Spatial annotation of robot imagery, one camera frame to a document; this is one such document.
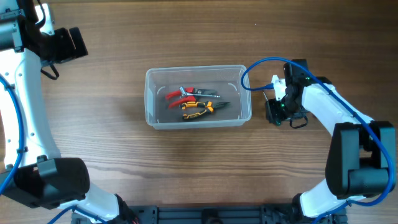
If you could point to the silver L-shaped socket wrench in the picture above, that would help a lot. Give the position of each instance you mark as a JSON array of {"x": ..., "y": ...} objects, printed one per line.
[{"x": 199, "y": 92}]

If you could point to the clear plastic container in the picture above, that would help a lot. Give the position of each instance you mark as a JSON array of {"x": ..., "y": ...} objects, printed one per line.
[{"x": 229, "y": 81}]

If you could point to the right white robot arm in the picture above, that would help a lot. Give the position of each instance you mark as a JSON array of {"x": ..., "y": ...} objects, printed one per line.
[{"x": 360, "y": 168}]

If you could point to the green handled screwdriver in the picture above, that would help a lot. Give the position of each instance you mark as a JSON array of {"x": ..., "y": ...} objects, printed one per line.
[{"x": 265, "y": 96}]

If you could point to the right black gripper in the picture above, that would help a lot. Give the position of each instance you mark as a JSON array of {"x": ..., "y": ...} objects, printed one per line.
[{"x": 274, "y": 112}]

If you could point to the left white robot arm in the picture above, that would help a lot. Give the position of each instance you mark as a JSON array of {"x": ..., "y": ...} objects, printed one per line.
[{"x": 36, "y": 174}]

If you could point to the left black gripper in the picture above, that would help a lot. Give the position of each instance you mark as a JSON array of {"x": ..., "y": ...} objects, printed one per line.
[{"x": 66, "y": 44}]

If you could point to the red handled pruning shears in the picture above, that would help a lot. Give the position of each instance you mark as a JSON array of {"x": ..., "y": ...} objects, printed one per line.
[{"x": 181, "y": 99}]

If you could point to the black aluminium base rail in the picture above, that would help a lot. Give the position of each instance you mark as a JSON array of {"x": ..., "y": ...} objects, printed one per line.
[{"x": 264, "y": 214}]

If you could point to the orange black long-nose pliers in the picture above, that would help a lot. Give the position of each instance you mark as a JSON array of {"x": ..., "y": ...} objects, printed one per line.
[{"x": 206, "y": 108}]

